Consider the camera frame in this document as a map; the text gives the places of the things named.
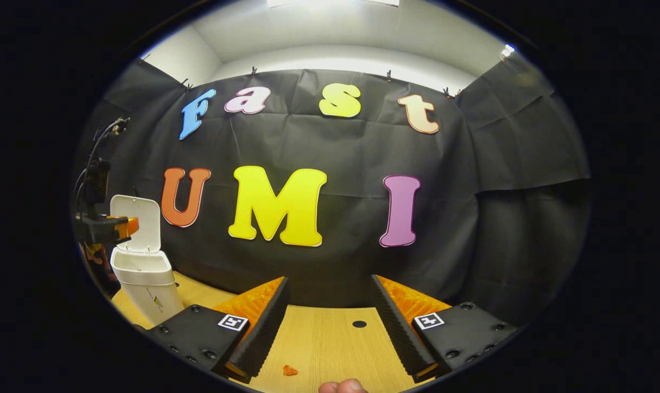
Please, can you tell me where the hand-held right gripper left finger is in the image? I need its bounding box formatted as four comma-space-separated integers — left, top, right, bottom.
144, 276, 290, 384

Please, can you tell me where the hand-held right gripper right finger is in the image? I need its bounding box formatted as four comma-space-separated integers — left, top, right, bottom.
371, 274, 521, 384

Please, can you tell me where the white desktop garbage bin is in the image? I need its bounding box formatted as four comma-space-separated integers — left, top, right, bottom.
109, 195, 185, 327

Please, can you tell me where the wooden desktop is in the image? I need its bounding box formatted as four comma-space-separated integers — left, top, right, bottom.
110, 271, 437, 393

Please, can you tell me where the black backdrop cloth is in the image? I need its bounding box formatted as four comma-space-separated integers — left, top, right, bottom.
73, 52, 591, 328

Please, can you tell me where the white ceiling light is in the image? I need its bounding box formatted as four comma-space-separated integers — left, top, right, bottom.
267, 0, 400, 8

